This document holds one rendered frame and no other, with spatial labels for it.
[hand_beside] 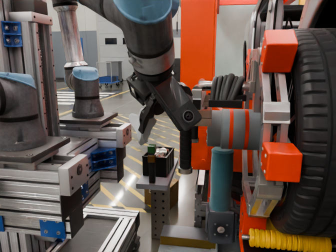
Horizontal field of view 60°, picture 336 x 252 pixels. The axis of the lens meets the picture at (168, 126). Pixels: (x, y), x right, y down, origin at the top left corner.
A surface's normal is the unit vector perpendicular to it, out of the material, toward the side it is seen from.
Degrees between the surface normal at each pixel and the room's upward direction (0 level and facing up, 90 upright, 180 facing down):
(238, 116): 41
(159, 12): 120
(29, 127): 72
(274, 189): 90
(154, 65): 135
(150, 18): 131
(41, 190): 90
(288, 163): 90
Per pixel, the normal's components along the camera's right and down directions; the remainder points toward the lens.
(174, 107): 0.28, -0.10
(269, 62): -0.13, 0.74
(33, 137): 0.78, -0.17
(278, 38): -0.09, -0.67
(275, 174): -0.16, 0.22
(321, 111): -0.15, -0.15
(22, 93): 0.81, 0.09
